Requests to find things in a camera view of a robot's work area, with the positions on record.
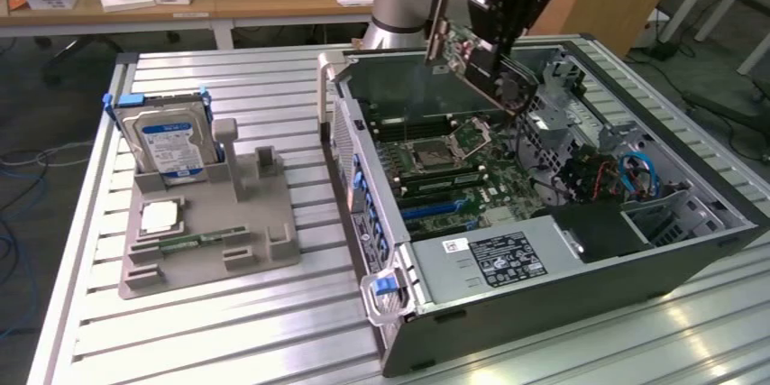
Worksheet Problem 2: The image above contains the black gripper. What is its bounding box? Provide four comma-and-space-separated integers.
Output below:
468, 0, 572, 55

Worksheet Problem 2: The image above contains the black Nvidia graphics card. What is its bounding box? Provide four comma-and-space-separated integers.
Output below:
423, 0, 542, 116

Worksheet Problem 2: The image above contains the black power adapter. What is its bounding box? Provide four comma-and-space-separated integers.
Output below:
648, 41, 679, 61

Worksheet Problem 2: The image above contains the metal disk bay cage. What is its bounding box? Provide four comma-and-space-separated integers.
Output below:
518, 47, 640, 168

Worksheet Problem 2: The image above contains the metal socket cover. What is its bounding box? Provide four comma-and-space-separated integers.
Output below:
448, 115, 490, 151

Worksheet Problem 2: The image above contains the CPU socket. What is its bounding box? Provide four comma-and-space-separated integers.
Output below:
408, 136, 459, 174

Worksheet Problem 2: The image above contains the installed RAM stick white label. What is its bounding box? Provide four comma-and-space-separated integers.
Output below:
398, 171, 486, 197

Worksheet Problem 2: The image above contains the black floor stand base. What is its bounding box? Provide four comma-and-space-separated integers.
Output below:
682, 91, 770, 133

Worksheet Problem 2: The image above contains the silver chipset heat sink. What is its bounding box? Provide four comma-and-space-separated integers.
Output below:
480, 207, 519, 226

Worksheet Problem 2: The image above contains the blue expansion slot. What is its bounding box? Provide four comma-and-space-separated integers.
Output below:
400, 200, 463, 221

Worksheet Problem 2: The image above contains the grey power supply with label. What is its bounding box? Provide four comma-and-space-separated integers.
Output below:
395, 215, 588, 306

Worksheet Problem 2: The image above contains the hard disk with blue carrier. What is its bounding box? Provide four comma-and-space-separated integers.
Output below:
103, 86, 219, 186

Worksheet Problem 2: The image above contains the blue case release latch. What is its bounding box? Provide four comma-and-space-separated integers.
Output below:
371, 277, 403, 299

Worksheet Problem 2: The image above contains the grey plastic parts rack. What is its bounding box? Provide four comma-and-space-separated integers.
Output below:
117, 116, 301, 300

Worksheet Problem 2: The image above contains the black open PC case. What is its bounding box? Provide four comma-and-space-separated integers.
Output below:
316, 32, 770, 380

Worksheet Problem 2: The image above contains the green RAM stick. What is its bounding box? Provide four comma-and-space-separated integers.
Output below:
132, 227, 249, 253

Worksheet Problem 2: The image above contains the black chair base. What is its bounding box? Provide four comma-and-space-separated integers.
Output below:
35, 32, 121, 87

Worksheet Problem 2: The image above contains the silver CPU chip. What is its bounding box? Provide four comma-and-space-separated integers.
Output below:
139, 202, 181, 235

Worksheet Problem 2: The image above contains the white table frame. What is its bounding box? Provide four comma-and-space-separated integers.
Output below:
658, 0, 770, 75

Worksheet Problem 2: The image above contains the blue data wire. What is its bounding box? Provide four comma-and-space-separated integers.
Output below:
618, 152, 663, 200

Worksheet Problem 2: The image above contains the wooden desk white frame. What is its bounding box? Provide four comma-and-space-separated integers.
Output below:
0, 0, 386, 50

